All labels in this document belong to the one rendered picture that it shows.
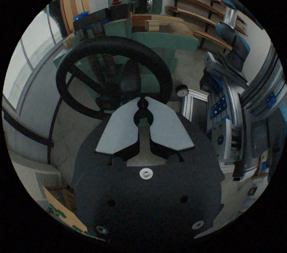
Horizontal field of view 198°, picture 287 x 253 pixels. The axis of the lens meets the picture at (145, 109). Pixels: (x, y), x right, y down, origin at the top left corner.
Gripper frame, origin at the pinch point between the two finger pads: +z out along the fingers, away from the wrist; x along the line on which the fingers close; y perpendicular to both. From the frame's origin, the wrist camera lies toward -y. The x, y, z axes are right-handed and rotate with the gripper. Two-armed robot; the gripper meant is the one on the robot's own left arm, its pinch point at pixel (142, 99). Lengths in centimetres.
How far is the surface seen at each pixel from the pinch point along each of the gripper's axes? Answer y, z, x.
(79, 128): 66, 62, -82
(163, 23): -22.0, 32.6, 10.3
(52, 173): 87, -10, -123
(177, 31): -14.6, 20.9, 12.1
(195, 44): -11.1, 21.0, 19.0
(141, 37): -11.4, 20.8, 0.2
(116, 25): -12.7, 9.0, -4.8
